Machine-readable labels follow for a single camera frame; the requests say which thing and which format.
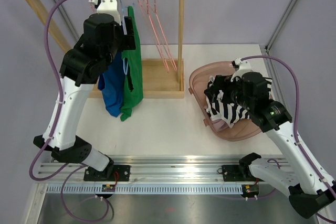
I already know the green tank top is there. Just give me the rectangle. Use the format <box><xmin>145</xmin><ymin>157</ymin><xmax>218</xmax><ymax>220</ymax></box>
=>
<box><xmin>120</xmin><ymin>6</ymin><xmax>144</xmax><ymax>122</ymax></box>

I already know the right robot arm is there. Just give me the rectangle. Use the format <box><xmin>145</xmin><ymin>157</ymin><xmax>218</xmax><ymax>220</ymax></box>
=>
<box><xmin>204</xmin><ymin>72</ymin><xmax>335</xmax><ymax>219</ymax></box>

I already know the blue tank top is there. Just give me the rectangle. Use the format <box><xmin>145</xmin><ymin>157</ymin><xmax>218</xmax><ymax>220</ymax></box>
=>
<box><xmin>98</xmin><ymin>52</ymin><xmax>125</xmax><ymax>118</ymax></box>

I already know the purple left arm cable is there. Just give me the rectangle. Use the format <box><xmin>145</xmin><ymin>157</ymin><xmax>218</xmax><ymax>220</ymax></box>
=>
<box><xmin>28</xmin><ymin>0</ymin><xmax>92</xmax><ymax>180</ymax></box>

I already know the purple cable loop on floor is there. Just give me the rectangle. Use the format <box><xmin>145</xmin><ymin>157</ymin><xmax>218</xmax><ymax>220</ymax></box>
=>
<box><xmin>60</xmin><ymin>165</ymin><xmax>116</xmax><ymax>221</ymax></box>

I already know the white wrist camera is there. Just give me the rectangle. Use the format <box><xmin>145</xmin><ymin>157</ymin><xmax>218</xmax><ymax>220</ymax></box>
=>
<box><xmin>230</xmin><ymin>58</ymin><xmax>253</xmax><ymax>82</ymax></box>
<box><xmin>89</xmin><ymin>0</ymin><xmax>122</xmax><ymax>25</ymax></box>

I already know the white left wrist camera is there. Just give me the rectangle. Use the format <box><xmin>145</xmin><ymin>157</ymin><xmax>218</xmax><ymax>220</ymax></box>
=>
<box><xmin>89</xmin><ymin>0</ymin><xmax>122</xmax><ymax>25</ymax></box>

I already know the black white striped tank top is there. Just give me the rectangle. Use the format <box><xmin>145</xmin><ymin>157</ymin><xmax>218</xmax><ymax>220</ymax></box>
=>
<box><xmin>205</xmin><ymin>72</ymin><xmax>272</xmax><ymax>127</ymax></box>

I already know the aluminium frame post right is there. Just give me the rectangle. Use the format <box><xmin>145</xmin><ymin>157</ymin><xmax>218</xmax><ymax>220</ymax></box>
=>
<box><xmin>264</xmin><ymin>0</ymin><xmax>299</xmax><ymax>54</ymax></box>

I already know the aluminium frame post left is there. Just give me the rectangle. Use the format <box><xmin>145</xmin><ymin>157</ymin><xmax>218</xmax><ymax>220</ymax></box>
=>
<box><xmin>50</xmin><ymin>0</ymin><xmax>79</xmax><ymax>52</ymax></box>

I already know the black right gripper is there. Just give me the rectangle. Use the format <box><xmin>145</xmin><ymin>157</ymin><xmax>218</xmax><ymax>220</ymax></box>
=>
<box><xmin>204</xmin><ymin>74</ymin><xmax>254</xmax><ymax>111</ymax></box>

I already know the pink translucent plastic basin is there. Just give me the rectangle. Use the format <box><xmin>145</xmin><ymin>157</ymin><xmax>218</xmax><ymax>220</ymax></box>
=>
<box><xmin>188</xmin><ymin>61</ymin><xmax>261</xmax><ymax>142</ymax></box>

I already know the pink wire hanger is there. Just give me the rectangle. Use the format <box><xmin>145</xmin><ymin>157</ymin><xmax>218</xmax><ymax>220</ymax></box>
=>
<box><xmin>154</xmin><ymin>0</ymin><xmax>177</xmax><ymax>71</ymax></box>

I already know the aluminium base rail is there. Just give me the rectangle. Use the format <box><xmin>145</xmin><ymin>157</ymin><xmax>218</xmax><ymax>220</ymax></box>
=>
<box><xmin>36</xmin><ymin>155</ymin><xmax>247</xmax><ymax>195</ymax></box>

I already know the pale pink tank top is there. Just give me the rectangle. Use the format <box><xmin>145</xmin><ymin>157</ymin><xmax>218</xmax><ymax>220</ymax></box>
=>
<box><xmin>211</xmin><ymin>119</ymin><xmax>230</xmax><ymax>132</ymax></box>

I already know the light blue wire hanger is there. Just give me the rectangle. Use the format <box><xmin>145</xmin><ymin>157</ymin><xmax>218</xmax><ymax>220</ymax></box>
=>
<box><xmin>119</xmin><ymin>0</ymin><xmax>135</xmax><ymax>77</ymax></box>

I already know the wooden clothes rack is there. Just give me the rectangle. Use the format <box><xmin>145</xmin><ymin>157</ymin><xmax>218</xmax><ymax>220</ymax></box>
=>
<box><xmin>25</xmin><ymin>0</ymin><xmax>185</xmax><ymax>99</ymax></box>

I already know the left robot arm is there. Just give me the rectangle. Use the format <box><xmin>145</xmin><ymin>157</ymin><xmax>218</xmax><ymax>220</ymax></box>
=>
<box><xmin>33</xmin><ymin>13</ymin><xmax>136</xmax><ymax>181</ymax></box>

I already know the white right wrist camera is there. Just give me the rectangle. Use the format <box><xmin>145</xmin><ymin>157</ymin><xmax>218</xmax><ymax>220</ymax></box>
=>
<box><xmin>230</xmin><ymin>58</ymin><xmax>253</xmax><ymax>82</ymax></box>

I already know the aluminium frame post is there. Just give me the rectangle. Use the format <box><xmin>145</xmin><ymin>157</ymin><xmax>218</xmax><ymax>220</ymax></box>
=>
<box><xmin>264</xmin><ymin>0</ymin><xmax>299</xmax><ymax>54</ymax></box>
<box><xmin>50</xmin><ymin>0</ymin><xmax>79</xmax><ymax>52</ymax></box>

